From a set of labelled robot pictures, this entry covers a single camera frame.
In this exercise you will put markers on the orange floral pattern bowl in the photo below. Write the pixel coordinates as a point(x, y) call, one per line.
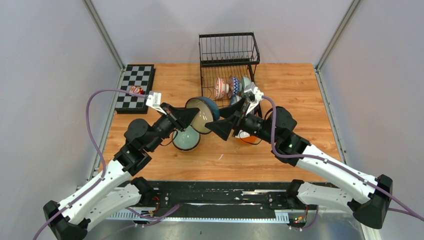
point(221, 88)

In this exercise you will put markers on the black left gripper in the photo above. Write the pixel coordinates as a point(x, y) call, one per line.
point(180, 117)

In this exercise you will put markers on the white orange bowl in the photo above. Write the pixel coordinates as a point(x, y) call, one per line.
point(246, 138)

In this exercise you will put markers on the white blue striped bowl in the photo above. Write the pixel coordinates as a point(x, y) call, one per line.
point(234, 99)

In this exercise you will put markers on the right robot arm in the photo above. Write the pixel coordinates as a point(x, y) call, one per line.
point(365, 196)

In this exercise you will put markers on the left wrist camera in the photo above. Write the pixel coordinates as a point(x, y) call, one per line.
point(154, 100)

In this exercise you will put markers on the red owl toy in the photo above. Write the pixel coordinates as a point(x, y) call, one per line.
point(137, 90)

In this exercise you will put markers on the teal dashed pattern bowl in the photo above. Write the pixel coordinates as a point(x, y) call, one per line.
point(245, 81)

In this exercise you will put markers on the black beige bowl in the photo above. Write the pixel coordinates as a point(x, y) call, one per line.
point(208, 112)

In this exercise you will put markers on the orange geometric pattern bowl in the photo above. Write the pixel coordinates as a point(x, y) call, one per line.
point(234, 86)

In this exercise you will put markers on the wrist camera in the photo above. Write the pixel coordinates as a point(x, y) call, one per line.
point(253, 95)
point(154, 100)

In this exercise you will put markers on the black white chessboard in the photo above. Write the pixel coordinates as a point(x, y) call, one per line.
point(137, 78)

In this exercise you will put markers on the black wire dish rack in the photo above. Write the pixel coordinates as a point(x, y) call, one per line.
point(223, 55)

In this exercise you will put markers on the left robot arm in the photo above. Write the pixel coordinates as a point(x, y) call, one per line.
point(116, 186)

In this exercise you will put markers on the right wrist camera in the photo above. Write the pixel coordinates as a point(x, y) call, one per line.
point(253, 95)

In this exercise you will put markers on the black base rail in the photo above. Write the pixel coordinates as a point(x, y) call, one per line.
point(230, 200)

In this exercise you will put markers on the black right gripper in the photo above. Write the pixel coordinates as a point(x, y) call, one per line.
point(222, 128)

